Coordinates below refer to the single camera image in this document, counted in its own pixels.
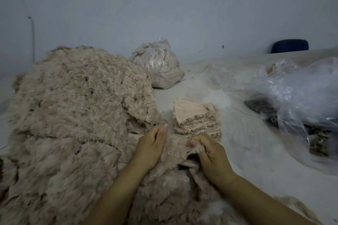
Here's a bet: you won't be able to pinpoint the person's right forearm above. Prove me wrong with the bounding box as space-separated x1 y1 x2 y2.
222 175 318 225

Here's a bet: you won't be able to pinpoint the blue chair back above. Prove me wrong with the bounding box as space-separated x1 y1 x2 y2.
270 39 310 54

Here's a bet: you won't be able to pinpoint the beige fur pile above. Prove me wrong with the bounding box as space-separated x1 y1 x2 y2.
265 48 338 75

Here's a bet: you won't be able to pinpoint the person's right hand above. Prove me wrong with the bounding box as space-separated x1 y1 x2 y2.
187 133 239 191

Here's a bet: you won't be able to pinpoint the person's left hand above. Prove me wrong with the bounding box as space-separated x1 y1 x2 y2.
129 123 170 175

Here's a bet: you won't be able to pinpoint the large clear plastic bag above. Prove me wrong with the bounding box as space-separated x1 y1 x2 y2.
253 56 338 173

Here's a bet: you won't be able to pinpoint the clear bag of beige scraps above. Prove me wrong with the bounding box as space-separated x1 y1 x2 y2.
130 38 186 89

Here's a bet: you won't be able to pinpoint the stack of sorted beige pieces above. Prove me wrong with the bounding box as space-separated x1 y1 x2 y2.
173 97 223 143

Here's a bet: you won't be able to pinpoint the large pile beige fabric scraps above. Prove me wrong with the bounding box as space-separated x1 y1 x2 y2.
0 45 249 225

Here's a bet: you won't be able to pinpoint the person's left forearm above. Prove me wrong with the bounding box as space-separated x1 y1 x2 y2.
82 164 154 225

